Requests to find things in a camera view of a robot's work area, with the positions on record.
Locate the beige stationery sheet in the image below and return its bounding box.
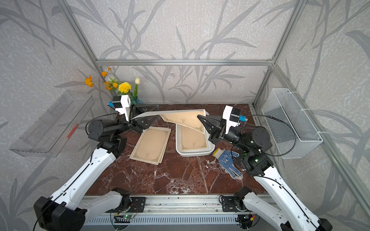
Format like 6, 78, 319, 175
130, 127, 171, 165
132, 109, 206, 134

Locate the white plastic storage box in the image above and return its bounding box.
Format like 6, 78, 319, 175
175, 124, 215, 157

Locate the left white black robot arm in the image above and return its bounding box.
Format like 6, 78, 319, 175
34, 104, 159, 231

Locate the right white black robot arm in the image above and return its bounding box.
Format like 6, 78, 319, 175
197, 113, 333, 231

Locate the beige stationery paper stack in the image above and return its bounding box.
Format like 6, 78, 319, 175
180, 125, 208, 152

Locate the blue dotted work glove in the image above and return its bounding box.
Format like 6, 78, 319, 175
213, 148, 242, 179

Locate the yellow orange flower bouquet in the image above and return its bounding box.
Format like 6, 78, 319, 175
102, 66, 143, 105

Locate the red pen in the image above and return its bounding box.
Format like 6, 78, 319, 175
67, 124, 79, 139

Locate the right circuit board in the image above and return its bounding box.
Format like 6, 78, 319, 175
235, 214, 256, 225

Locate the circuit board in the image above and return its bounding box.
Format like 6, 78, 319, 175
235, 214, 256, 225
113, 213, 137, 223

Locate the left circuit board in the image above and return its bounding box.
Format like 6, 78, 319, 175
113, 213, 137, 223

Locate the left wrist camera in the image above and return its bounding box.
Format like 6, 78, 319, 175
108, 95, 131, 122

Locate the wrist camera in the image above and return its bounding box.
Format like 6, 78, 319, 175
108, 95, 131, 122
222, 105, 248, 134

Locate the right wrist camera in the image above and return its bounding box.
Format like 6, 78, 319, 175
222, 105, 248, 134

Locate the white wire mesh basket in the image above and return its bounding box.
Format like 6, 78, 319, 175
262, 88, 323, 159

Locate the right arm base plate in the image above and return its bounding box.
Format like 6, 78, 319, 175
219, 195, 247, 212

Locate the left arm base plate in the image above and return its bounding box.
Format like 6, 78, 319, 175
124, 196, 146, 213

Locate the clear plastic wall shelf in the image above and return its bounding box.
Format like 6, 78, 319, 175
10, 90, 95, 158

